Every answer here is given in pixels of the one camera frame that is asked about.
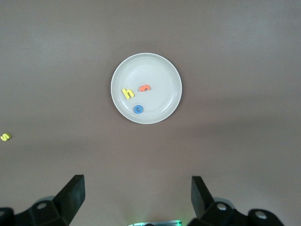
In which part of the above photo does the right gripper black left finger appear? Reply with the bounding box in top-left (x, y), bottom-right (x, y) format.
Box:
top-left (13, 174), bottom-right (86, 226)

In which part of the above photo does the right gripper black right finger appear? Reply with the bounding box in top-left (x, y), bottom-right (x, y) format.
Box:
top-left (190, 176), bottom-right (251, 226)

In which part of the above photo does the yellow foam letter h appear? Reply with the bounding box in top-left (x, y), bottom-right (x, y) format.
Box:
top-left (121, 88), bottom-right (135, 100)

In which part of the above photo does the beige brown plate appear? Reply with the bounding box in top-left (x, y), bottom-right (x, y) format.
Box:
top-left (110, 52), bottom-right (183, 125)

